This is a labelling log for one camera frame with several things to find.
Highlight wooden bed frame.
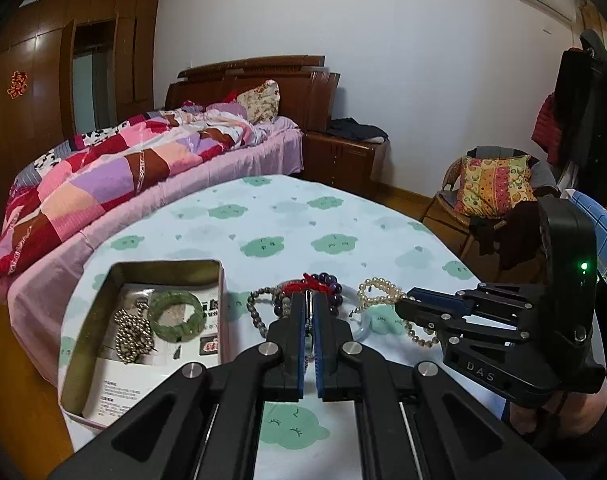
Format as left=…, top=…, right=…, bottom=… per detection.
left=164, top=55, right=341, bottom=133

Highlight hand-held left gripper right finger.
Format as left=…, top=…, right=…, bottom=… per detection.
left=311, top=292, right=564, bottom=480

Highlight floral pillow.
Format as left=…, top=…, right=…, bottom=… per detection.
left=236, top=79, right=281, bottom=125

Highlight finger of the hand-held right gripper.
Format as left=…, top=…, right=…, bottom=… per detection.
left=394, top=300, right=527, bottom=348
left=407, top=282, right=540, bottom=323

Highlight cloud printed tablecloth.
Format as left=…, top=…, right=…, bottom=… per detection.
left=58, top=174, right=509, bottom=480

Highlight dark folded clothes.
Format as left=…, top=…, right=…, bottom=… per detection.
left=327, top=117, right=389, bottom=142

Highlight white jade bangle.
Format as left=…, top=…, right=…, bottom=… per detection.
left=341, top=284, right=379, bottom=341

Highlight wicker chair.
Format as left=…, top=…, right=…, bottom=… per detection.
left=423, top=146, right=559, bottom=261

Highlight patchwork quilt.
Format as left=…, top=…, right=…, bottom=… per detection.
left=0, top=102, right=266, bottom=288

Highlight wooden wardrobe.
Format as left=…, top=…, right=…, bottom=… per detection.
left=0, top=0, right=161, bottom=221

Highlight pink rectangular tin box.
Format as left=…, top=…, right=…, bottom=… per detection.
left=59, top=259, right=227, bottom=431

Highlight pearl bracelet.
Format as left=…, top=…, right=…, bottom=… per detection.
left=357, top=277, right=441, bottom=347

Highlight person's right hand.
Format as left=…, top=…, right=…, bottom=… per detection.
left=506, top=375, right=607, bottom=441

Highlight purple bead bracelet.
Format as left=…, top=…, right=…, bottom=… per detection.
left=273, top=271, right=345, bottom=321

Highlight red hanging jacket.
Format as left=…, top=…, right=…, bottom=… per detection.
left=532, top=92, right=559, bottom=163

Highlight printed paper leaflet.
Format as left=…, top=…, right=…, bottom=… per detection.
left=83, top=282, right=221, bottom=418

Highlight colourful patterned cushion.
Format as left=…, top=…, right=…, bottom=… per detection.
left=455, top=155, right=537, bottom=218

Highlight bed with pink sheet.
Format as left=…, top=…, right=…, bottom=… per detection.
left=0, top=110, right=304, bottom=386

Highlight dark brown garment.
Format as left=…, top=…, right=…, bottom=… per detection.
left=471, top=200, right=549, bottom=271

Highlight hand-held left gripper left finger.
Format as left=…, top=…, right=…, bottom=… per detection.
left=48, top=292, right=307, bottom=480

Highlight green jade bangle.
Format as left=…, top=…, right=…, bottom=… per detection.
left=147, top=291, right=205, bottom=345

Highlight red knotted cord bracelet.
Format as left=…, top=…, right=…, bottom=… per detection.
left=283, top=272, right=334, bottom=296

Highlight grey bead bracelet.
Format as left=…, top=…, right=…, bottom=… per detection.
left=246, top=284, right=294, bottom=343

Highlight black hanging coat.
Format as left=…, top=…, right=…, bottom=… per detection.
left=553, top=30, right=607, bottom=201

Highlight wooden nightstand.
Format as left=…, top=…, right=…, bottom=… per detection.
left=300, top=130, right=390, bottom=198

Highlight metal bead chain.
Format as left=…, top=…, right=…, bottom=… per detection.
left=113, top=297, right=156, bottom=365

